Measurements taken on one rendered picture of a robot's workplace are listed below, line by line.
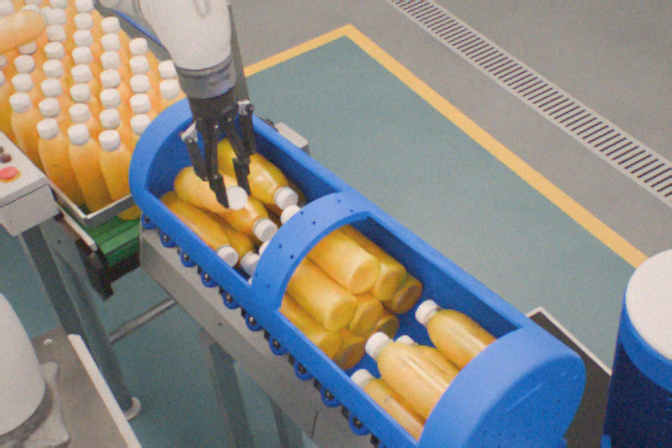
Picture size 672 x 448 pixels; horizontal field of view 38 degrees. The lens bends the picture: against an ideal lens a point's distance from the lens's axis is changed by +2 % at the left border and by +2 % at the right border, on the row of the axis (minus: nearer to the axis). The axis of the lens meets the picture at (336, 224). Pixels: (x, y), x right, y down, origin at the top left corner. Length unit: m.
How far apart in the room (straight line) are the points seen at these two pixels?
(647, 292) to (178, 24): 0.88
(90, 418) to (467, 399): 0.61
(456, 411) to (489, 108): 2.55
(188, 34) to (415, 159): 2.20
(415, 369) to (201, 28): 0.58
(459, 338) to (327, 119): 2.37
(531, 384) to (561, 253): 1.86
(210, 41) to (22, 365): 0.55
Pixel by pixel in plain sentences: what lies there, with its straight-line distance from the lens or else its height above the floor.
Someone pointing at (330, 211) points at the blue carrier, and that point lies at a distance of 1.56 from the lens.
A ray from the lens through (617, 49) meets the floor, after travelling 4.12.
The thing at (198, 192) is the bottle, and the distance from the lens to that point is 1.74.
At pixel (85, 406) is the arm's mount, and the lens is 1.64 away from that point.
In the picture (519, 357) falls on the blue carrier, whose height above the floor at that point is 1.23.
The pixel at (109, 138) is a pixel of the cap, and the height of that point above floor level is 1.10.
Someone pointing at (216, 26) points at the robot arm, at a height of 1.55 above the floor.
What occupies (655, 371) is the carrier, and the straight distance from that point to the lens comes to 1.68.
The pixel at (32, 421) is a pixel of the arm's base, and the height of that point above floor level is 1.09.
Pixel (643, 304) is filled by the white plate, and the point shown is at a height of 1.04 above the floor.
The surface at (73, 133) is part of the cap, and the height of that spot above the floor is 1.11.
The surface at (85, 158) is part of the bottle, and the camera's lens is 2.08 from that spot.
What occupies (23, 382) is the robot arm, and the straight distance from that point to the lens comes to 1.54.
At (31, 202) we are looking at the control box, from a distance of 2.01.
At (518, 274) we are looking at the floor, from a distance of 3.14.
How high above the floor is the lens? 2.29
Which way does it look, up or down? 43 degrees down
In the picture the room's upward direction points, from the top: 7 degrees counter-clockwise
